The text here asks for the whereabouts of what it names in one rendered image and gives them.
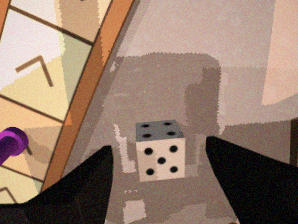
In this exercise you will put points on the purple game pawn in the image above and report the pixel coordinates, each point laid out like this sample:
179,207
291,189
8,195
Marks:
13,141

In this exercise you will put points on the white die with black pips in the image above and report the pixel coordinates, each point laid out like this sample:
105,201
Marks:
160,150

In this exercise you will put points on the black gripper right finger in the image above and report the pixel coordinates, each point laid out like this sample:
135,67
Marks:
260,189

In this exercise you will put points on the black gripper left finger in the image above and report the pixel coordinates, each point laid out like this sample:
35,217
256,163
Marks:
80,197

